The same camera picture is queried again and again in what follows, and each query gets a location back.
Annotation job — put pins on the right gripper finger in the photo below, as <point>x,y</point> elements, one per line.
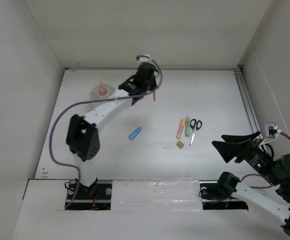
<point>240,138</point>
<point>230,150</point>

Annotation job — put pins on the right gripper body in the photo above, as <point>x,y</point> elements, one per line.
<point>259,159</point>

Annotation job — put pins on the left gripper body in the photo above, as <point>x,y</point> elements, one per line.
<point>150,85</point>

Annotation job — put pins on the brown highlighter pen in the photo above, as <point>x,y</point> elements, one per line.
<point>154,96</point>

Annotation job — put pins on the red and white pen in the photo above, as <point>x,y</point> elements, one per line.
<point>101,87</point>

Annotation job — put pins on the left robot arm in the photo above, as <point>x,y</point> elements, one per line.
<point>83,132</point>

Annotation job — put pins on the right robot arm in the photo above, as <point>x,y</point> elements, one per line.
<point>276,172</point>

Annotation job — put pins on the white round divided container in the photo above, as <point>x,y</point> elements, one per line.
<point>104,91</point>

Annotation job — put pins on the green highlighter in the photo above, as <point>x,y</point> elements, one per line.
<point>187,126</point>

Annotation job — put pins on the small yellow eraser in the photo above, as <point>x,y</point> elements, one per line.
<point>180,144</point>

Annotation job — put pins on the orange pink highlighter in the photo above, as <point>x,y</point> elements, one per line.
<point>180,128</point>

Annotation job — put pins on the blue transparent capped item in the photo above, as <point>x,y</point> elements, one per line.
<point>134,134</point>

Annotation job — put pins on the white front panel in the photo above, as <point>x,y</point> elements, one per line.
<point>156,195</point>

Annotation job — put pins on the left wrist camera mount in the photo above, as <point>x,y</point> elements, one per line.
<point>143,58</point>

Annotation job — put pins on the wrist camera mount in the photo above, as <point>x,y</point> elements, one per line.
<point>143,58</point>
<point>272,132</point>

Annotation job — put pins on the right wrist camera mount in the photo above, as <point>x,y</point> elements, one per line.
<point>272,132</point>

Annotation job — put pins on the black handled scissors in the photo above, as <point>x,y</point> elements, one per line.
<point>195,126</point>

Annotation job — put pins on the aluminium rail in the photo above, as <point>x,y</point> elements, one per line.
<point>238,72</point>

